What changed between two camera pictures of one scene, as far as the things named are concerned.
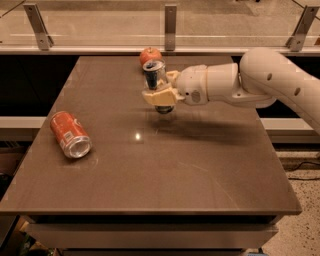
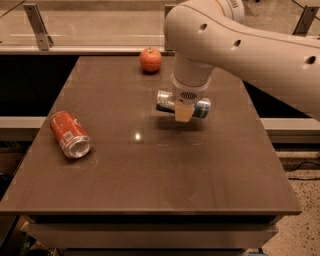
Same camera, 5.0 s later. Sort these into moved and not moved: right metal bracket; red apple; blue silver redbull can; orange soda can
Moved: blue silver redbull can
Not moved: orange soda can; right metal bracket; red apple
